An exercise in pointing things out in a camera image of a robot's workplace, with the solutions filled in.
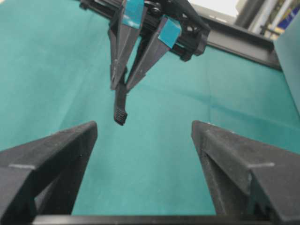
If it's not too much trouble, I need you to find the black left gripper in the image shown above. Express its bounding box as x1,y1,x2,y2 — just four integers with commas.
79,0,211,91

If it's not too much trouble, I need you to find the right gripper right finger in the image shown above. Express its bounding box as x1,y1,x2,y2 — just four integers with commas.
191,120,300,225

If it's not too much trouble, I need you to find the black aluminium frame rail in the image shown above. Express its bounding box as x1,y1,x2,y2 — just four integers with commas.
190,0,282,71

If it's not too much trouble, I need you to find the green table cloth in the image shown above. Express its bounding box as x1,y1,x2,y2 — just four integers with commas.
0,0,300,215

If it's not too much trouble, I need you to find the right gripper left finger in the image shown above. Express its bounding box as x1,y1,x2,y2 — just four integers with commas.
0,121,98,225

